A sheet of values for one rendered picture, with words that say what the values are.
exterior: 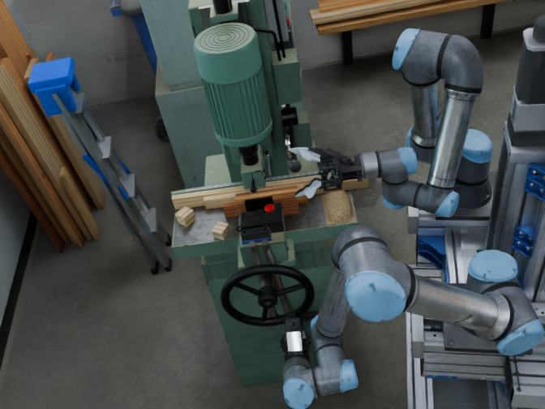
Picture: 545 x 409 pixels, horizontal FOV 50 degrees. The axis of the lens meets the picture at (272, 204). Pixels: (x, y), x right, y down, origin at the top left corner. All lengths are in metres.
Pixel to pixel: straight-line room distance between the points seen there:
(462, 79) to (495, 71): 2.64
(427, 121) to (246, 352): 1.15
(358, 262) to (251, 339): 1.13
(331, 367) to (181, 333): 1.37
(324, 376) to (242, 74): 0.82
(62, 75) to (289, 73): 0.96
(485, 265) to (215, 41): 0.91
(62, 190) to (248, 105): 1.72
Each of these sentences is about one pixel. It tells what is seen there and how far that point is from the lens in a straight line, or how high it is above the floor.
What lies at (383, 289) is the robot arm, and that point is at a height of 1.28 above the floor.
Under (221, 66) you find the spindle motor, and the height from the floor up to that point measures 1.47.
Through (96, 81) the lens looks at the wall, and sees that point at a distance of 4.40.
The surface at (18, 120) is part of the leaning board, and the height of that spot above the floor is 0.83.
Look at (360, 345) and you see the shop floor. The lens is 2.66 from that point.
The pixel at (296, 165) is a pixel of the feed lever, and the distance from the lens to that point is 1.59.
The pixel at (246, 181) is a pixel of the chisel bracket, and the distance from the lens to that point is 1.86.
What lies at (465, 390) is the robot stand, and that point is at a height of 0.21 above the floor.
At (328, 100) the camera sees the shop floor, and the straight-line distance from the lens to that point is 4.00.
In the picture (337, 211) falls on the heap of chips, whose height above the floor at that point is 0.93.
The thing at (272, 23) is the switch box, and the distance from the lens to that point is 1.93.
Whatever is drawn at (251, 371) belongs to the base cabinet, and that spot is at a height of 0.11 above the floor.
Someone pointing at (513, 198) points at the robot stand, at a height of 1.10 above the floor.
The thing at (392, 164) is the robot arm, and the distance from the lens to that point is 1.67.
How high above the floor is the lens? 2.25
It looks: 43 degrees down
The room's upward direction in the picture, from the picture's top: 11 degrees counter-clockwise
